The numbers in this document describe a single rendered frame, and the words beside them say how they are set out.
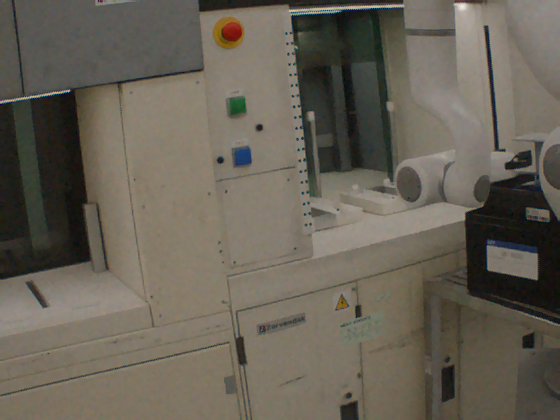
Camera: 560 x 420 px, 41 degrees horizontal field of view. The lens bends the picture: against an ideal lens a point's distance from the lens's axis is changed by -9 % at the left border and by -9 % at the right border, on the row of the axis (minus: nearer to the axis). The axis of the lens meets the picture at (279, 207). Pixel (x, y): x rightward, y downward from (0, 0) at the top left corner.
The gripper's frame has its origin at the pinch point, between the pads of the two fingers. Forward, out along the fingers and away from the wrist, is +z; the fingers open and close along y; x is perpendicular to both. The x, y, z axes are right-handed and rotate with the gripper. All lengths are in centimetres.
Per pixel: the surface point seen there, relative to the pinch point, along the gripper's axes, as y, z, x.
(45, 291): -67, -76, -20
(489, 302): -4.2, -5.1, -29.8
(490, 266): -6.4, -1.7, -23.1
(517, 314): 4.6, -6.6, -30.5
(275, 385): -37, -39, -45
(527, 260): 3.8, -1.7, -20.5
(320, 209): -58, -5, -15
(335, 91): -107, 45, 10
